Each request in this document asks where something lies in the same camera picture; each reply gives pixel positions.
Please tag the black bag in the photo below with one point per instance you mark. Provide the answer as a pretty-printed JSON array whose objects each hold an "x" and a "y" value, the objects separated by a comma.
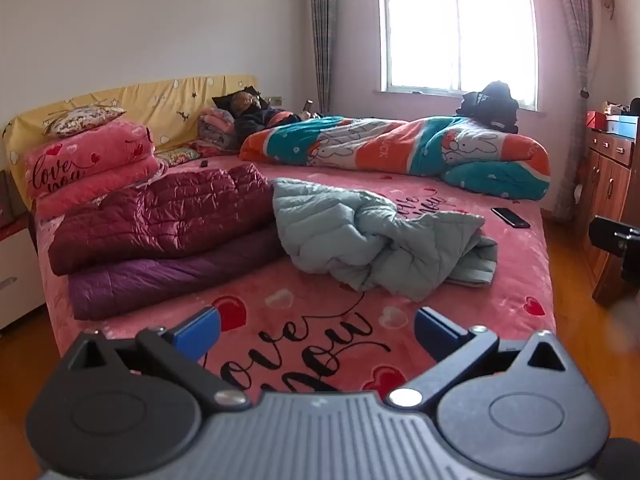
[{"x": 492, "y": 102}]

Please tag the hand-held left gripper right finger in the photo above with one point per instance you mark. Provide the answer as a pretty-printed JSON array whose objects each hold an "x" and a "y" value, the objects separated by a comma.
[{"x": 432, "y": 332}]

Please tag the maroon down coat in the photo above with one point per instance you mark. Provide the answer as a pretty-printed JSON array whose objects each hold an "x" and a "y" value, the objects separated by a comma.
[{"x": 165, "y": 215}]

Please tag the yellow printed headboard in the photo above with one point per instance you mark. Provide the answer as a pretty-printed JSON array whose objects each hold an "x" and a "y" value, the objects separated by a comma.
[{"x": 165, "y": 100}]

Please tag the black pillow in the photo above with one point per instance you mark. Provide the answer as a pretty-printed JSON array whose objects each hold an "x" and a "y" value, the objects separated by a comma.
[{"x": 222, "y": 101}]

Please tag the pink heart bed blanket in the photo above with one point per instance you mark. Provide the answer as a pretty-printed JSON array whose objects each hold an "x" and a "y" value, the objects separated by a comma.
[{"x": 520, "y": 260}]

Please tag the folded pink grey blanket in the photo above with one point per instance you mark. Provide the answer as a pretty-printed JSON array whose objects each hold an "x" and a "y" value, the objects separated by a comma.
[{"x": 217, "y": 127}]

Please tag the orange teal rabbit quilt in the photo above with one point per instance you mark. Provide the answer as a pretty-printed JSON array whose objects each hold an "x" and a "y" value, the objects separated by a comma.
[{"x": 380, "y": 145}]

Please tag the red box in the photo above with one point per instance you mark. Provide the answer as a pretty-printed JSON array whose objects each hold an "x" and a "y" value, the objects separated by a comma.
[{"x": 595, "y": 120}]

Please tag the window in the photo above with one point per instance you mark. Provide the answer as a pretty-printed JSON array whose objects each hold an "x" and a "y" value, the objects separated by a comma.
[{"x": 420, "y": 25}]

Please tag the black smartphone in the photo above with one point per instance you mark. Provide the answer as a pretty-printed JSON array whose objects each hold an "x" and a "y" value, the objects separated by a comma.
[{"x": 511, "y": 217}]

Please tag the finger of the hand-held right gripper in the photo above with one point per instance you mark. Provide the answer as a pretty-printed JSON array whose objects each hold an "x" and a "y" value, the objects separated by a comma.
[{"x": 607, "y": 234}]

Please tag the wooden cabinet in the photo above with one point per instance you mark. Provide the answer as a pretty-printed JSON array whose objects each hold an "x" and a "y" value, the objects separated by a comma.
[{"x": 607, "y": 185}]

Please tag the folded pink heart blanket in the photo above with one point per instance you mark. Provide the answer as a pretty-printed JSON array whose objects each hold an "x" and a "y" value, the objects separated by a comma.
[{"x": 90, "y": 155}]

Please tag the purple down coat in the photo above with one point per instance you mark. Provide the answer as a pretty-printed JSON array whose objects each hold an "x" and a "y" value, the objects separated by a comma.
[{"x": 150, "y": 285}]

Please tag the white nightstand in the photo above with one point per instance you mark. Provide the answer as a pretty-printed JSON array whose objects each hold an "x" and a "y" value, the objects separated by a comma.
[{"x": 17, "y": 270}]

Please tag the light green down coat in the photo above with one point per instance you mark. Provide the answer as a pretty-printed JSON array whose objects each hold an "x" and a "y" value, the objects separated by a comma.
[{"x": 325, "y": 225}]

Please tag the green red floral cushion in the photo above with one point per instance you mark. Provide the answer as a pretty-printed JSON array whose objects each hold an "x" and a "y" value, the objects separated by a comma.
[{"x": 177, "y": 154}]

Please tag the grey checked curtain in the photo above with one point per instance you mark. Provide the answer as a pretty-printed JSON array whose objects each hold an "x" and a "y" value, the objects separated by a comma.
[
  {"x": 575, "y": 35},
  {"x": 322, "y": 35}
]

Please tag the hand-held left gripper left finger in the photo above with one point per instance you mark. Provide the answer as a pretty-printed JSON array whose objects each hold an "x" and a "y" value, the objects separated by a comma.
[{"x": 200, "y": 329}]

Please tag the floral pillow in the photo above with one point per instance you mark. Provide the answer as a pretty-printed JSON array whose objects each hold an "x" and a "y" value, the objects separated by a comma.
[{"x": 82, "y": 120}]

